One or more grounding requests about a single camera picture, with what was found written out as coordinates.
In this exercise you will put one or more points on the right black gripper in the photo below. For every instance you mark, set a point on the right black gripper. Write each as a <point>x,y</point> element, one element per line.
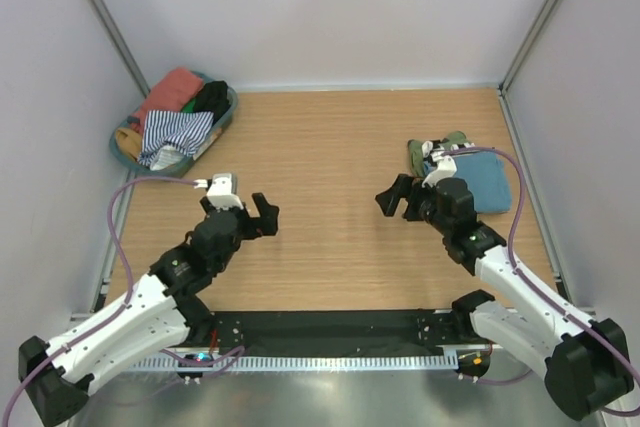
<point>389,199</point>

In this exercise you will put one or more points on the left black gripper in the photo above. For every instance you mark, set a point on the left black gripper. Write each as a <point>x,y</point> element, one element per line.
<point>266,223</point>

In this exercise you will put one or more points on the light blue garment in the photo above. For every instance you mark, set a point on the light blue garment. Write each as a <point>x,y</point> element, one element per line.
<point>482,171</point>

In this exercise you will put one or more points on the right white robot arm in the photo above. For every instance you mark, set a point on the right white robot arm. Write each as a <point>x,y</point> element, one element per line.
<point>584,363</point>

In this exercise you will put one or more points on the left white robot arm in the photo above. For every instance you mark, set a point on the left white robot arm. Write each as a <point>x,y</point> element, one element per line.
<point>160,310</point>

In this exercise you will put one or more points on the olive green folded tank top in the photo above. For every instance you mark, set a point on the olive green folded tank top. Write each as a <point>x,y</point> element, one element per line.
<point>421,167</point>

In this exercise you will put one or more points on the wide striped folded tank top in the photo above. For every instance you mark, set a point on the wide striped folded tank top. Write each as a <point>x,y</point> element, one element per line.
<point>430,147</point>

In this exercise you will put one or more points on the teal laundry basket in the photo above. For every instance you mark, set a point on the teal laundry basket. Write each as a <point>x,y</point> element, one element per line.
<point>171,164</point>

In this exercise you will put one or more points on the white striped garment in basket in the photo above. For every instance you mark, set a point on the white striped garment in basket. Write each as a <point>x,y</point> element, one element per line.
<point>183,132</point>

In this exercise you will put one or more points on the black garment in basket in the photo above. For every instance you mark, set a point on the black garment in basket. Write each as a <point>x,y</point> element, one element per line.
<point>213,98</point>

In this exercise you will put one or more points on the green garment in basket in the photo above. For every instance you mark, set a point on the green garment in basket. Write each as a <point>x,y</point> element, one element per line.
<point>190,106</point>

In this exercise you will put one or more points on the mustard brown garment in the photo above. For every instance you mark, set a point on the mustard brown garment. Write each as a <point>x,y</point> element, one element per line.
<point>129,143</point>

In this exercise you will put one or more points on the coral red garment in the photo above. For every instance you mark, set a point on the coral red garment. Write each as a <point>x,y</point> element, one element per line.
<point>171,93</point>

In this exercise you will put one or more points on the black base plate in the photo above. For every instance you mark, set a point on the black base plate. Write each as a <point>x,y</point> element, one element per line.
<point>421,327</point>

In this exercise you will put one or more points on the slotted white cable duct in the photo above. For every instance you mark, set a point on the slotted white cable duct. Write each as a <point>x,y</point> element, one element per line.
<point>251,364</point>

